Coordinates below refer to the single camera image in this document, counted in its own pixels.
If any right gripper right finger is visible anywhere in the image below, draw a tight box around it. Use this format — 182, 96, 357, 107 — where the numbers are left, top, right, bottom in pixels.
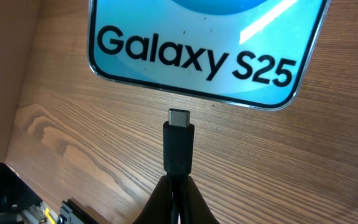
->
186, 176, 219, 224

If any blue screen Galaxy smartphone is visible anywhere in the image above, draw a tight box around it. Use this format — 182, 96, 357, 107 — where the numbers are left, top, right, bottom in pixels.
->
87, 0, 330, 111

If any black USB charging cable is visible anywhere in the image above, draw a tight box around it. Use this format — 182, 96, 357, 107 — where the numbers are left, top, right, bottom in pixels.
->
162, 108, 196, 224

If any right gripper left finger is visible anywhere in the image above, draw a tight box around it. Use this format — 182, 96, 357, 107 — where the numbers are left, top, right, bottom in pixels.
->
133, 175, 172, 224

